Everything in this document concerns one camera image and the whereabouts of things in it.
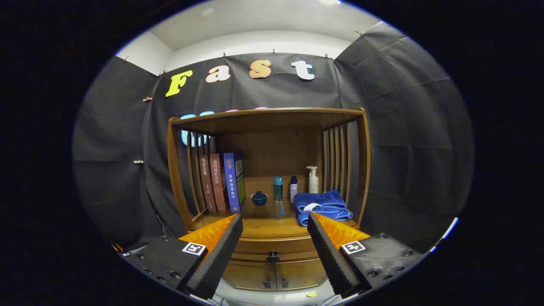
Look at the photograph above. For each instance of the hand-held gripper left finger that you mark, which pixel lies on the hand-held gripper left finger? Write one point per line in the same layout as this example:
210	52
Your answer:
221	259

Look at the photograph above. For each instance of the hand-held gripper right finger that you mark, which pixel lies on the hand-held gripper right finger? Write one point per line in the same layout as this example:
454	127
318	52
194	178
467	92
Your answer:
329	259

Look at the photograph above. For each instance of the wooden drawer with dark knob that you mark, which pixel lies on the wooden drawer with dark knob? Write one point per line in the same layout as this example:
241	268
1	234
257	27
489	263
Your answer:
259	246

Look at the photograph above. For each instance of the wooden cabinet door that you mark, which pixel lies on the wooden cabinet door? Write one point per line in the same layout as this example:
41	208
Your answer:
248	276
304	274

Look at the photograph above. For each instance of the wooden cabinet with slatted shelf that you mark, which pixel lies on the wooden cabinet with slatted shelf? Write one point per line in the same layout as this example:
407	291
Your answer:
272	148

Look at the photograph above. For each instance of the folded blue towel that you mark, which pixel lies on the folded blue towel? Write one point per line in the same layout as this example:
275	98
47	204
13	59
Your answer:
327	202

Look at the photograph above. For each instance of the blue lidded ceramic cup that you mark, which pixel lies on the blue lidded ceramic cup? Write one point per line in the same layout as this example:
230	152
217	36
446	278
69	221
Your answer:
259	199

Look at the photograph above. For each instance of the dark brown book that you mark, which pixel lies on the dark brown book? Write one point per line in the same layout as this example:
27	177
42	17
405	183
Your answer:
207	187

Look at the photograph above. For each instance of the reddish brown book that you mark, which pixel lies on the reddish brown book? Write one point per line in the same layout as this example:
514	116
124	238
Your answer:
218	182

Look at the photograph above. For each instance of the white bottle with blue cap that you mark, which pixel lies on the white bottle with blue cap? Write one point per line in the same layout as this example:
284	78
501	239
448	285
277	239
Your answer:
293	191

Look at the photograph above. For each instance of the thick blue book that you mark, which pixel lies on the thick blue book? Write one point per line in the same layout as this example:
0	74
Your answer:
231	182

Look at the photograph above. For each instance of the white pump bottle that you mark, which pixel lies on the white pump bottle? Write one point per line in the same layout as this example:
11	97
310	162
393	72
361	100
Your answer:
313	182

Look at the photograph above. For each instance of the teal glass bottle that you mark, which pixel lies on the teal glass bottle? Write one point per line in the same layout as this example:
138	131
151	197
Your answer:
278	191

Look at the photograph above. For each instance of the white panel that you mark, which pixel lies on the white panel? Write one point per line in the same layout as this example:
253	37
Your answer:
451	227

